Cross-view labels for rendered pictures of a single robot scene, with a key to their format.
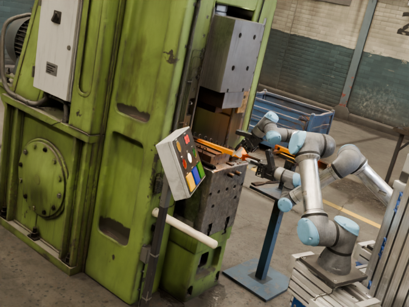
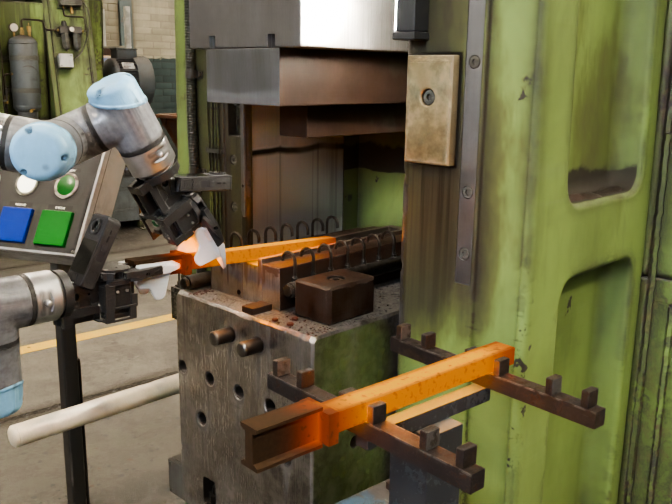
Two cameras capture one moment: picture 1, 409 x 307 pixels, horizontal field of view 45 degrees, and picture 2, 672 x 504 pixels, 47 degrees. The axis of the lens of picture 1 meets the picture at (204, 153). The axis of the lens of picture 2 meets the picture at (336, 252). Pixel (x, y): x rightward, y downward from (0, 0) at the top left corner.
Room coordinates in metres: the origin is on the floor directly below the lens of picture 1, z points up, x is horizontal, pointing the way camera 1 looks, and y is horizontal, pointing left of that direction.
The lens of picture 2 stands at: (3.22, -1.43, 1.33)
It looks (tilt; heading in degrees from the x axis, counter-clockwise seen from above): 13 degrees down; 100
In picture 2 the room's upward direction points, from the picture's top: 1 degrees clockwise
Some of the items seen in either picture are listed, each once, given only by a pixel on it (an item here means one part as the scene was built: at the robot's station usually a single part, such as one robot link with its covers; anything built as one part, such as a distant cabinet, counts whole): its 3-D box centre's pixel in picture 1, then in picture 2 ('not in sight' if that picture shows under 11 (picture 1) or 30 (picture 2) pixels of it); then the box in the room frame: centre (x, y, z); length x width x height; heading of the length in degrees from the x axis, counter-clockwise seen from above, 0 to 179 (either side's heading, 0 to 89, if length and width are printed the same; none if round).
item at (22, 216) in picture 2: (195, 175); (15, 225); (2.30, 0.02, 1.01); 0.07 x 0.05 x 0.07; 171
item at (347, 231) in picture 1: (342, 233); not in sight; (2.02, -0.67, 0.98); 0.13 x 0.12 x 0.14; 108
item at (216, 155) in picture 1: (193, 146); (324, 258); (2.95, 0.07, 0.96); 0.42 x 0.20 x 0.09; 56
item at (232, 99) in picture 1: (205, 90); (326, 77); (2.95, 0.07, 1.32); 0.42 x 0.20 x 0.10; 56
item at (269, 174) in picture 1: (267, 170); (92, 292); (2.67, -0.37, 0.99); 0.12 x 0.08 x 0.09; 56
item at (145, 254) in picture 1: (148, 253); (190, 476); (2.60, 0.20, 0.36); 0.09 x 0.07 x 0.12; 146
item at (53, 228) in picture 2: (199, 170); (54, 228); (2.40, 0.01, 1.01); 0.07 x 0.05 x 0.07; 171
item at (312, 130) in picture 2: (199, 100); (349, 118); (2.99, 0.09, 1.24); 0.30 x 0.07 x 0.06; 56
